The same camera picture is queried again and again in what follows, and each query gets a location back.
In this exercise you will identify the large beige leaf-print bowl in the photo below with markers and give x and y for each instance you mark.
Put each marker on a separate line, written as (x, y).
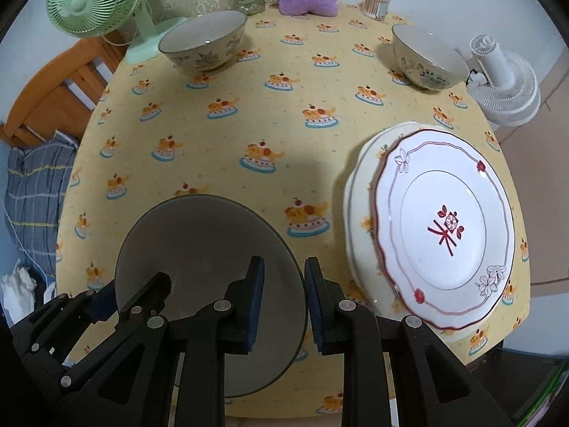
(200, 249)

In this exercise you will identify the white plate red flower print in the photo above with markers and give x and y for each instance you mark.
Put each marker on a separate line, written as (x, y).
(444, 213)

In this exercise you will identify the small beige leaf-print bowl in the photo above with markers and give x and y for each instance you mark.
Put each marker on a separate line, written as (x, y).
(426, 55)

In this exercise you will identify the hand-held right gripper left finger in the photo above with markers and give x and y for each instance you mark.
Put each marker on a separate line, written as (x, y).
(257, 302)

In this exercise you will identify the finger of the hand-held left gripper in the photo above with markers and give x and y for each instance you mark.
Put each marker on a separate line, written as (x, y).
(142, 296)
(104, 304)

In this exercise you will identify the blue checked bed sheet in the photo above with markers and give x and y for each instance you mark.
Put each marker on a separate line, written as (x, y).
(3, 173)

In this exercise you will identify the wooden bed headboard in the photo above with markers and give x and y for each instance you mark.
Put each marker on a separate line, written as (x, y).
(49, 98)

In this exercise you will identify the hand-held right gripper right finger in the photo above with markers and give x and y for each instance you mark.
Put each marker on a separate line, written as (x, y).
(313, 307)

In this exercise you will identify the cotton swab container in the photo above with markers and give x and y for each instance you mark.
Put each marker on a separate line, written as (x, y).
(378, 4)

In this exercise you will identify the medium beige leaf-print bowl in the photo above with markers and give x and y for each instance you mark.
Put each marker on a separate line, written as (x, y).
(202, 40)

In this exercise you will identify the white desk fan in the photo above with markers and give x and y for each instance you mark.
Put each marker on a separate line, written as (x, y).
(506, 84)

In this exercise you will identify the grey plaid pillow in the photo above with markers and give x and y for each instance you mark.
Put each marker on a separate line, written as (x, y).
(38, 195)

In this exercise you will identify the white crumpled cloth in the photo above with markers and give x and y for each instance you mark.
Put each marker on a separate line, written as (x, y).
(17, 287)

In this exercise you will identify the yellow printed tablecloth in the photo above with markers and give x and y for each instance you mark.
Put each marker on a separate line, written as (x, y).
(289, 111)

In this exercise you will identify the green desk fan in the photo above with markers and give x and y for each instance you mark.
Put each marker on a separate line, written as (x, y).
(89, 0)

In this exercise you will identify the large yellow floral plate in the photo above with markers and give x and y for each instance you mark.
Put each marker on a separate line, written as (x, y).
(347, 213)

